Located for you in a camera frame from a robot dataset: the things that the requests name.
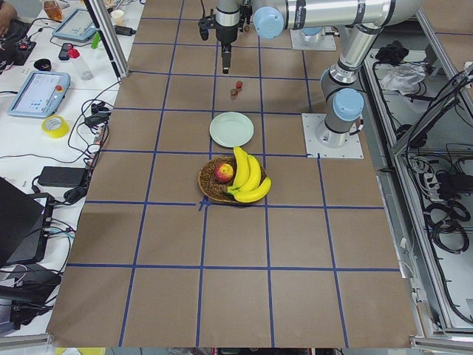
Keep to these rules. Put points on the woven wicker basket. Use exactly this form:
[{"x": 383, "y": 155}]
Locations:
[{"x": 211, "y": 188}]

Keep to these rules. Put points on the yellow tape roll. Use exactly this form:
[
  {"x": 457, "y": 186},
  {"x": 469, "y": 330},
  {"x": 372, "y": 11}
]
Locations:
[{"x": 55, "y": 126}]

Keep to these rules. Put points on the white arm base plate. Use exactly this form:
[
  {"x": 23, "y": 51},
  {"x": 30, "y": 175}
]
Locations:
[{"x": 320, "y": 142}]

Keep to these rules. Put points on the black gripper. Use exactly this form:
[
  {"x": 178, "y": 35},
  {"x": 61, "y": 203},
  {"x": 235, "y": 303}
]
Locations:
[{"x": 225, "y": 33}]

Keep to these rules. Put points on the second arm base plate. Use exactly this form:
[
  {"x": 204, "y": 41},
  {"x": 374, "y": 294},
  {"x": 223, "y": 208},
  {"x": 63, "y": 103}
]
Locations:
[{"x": 317, "y": 39}]

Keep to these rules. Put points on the blue teach pendant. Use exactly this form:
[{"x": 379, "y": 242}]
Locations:
[
  {"x": 40, "y": 95},
  {"x": 77, "y": 26}
]

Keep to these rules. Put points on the black power adapter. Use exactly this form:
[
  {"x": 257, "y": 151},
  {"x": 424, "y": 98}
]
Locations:
[{"x": 59, "y": 176}]

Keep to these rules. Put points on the aluminium frame post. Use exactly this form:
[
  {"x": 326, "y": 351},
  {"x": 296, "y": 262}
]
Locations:
[{"x": 103, "y": 24}]

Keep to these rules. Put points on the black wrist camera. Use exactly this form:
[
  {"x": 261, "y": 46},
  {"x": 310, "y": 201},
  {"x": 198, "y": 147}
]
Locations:
[{"x": 205, "y": 25}]

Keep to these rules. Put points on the paper cup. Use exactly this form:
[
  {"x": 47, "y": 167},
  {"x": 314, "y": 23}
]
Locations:
[{"x": 117, "y": 17}]

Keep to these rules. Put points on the light green plate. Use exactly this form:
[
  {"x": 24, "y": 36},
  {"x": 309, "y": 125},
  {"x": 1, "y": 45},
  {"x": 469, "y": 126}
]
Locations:
[{"x": 230, "y": 129}]

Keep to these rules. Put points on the yellow banana bunch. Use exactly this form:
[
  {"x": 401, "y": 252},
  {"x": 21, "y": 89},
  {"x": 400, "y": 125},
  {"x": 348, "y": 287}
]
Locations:
[{"x": 248, "y": 186}]

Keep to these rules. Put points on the plastic bottle red cap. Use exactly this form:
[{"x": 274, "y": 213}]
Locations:
[{"x": 79, "y": 64}]

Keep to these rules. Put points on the red apple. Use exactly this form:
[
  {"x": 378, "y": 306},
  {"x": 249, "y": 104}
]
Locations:
[{"x": 223, "y": 173}]

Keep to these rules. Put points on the black laptop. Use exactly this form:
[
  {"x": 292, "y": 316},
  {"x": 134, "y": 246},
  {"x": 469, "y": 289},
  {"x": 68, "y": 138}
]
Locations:
[{"x": 25, "y": 219}]

